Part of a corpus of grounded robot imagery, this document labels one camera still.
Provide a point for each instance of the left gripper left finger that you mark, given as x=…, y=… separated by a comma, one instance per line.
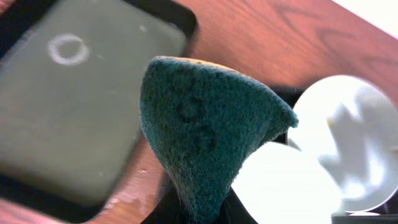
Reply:
x=169, y=210

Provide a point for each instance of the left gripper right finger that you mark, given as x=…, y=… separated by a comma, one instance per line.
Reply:
x=232, y=211

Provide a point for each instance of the light green plate front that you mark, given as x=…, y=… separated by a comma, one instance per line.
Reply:
x=278, y=184

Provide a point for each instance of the light green plate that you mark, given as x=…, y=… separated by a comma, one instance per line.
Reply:
x=278, y=184
x=350, y=126

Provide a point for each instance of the green yellow sponge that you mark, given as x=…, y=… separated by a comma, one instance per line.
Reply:
x=202, y=121

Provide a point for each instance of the black round tray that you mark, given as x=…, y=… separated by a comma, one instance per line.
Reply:
x=290, y=95

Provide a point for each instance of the black rectangular water tray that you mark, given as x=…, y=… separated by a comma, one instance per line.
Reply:
x=71, y=73

